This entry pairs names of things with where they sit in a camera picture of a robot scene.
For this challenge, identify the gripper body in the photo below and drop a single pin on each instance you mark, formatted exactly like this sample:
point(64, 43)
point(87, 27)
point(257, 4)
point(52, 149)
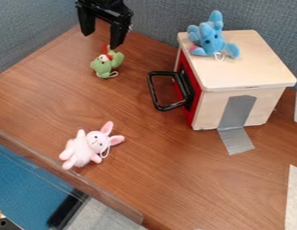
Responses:
point(108, 6)

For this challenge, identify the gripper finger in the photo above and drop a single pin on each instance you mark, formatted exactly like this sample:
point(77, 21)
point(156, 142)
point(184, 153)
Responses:
point(117, 34)
point(86, 21)

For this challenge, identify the pink plush bunny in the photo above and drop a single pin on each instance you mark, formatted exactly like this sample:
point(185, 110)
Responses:
point(87, 146)

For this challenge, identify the green plush frog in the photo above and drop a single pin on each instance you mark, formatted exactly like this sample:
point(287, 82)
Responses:
point(107, 63)

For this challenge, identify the drawer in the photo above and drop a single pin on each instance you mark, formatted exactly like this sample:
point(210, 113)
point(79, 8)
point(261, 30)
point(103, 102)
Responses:
point(179, 88)

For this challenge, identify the blue plush animal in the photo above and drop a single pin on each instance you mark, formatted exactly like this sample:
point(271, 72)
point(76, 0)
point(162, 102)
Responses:
point(210, 37)

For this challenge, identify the cabinet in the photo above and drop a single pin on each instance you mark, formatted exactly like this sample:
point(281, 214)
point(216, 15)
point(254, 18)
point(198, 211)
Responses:
point(238, 75)

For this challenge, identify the grey tape strip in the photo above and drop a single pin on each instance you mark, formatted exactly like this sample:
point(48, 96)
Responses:
point(236, 124)

